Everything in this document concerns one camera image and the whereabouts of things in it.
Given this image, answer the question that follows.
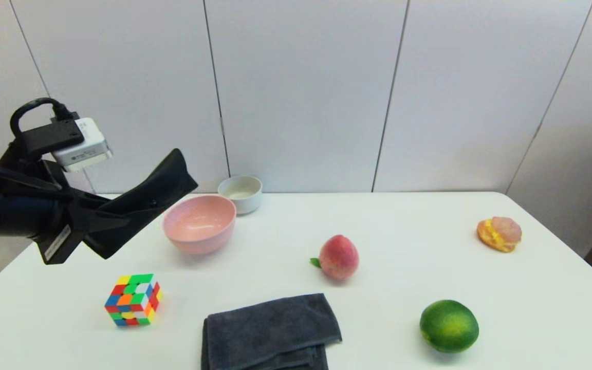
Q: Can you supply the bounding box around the thin black camera cable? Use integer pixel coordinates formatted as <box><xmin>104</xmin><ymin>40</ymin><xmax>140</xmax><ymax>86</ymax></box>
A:
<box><xmin>10</xmin><ymin>98</ymin><xmax>78</xmax><ymax>137</ymax></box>

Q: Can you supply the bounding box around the black glasses case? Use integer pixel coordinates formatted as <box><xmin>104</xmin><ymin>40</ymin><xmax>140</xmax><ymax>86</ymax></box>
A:
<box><xmin>83</xmin><ymin>149</ymin><xmax>199</xmax><ymax>260</ymax></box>

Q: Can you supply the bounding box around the green lime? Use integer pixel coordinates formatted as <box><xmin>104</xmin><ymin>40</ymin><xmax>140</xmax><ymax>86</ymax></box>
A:
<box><xmin>419</xmin><ymin>300</ymin><xmax>480</xmax><ymax>354</ymax></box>

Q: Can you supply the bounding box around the multicoloured puzzle cube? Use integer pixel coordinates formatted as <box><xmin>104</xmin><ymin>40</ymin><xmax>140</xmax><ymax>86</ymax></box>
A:
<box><xmin>104</xmin><ymin>273</ymin><xmax>163</xmax><ymax>327</ymax></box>

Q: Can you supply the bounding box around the dark grey folded towel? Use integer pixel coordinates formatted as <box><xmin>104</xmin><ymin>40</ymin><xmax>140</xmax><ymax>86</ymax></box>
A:
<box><xmin>201</xmin><ymin>293</ymin><xmax>343</xmax><ymax>370</ymax></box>

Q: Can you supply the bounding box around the small white bowl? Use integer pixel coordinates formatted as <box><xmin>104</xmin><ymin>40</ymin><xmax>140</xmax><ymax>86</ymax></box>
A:
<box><xmin>218</xmin><ymin>175</ymin><xmax>263</xmax><ymax>215</ymax></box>

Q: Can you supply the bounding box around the pink peach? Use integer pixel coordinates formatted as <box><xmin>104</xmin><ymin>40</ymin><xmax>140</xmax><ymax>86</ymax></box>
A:
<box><xmin>310</xmin><ymin>234</ymin><xmax>360</xmax><ymax>281</ymax></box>

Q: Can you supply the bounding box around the cream puff pastry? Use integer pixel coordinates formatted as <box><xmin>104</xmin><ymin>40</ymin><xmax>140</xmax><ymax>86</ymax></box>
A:
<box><xmin>477</xmin><ymin>216</ymin><xmax>523</xmax><ymax>253</ymax></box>

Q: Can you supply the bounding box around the pink bowl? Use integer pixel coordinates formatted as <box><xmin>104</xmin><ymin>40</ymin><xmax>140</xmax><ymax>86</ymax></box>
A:
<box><xmin>162</xmin><ymin>194</ymin><xmax>237</xmax><ymax>255</ymax></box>

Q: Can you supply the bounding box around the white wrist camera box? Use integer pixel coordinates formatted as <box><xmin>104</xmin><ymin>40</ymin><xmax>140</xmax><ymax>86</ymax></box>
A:
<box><xmin>21</xmin><ymin>117</ymin><xmax>113</xmax><ymax>173</ymax></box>

